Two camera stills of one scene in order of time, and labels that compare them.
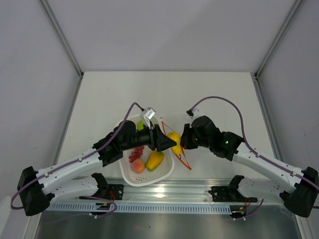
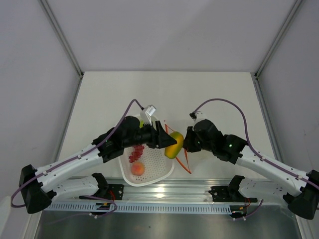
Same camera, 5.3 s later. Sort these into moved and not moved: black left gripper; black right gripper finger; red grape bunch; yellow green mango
Moved: yellow green mango
Not moved: black left gripper; red grape bunch; black right gripper finger
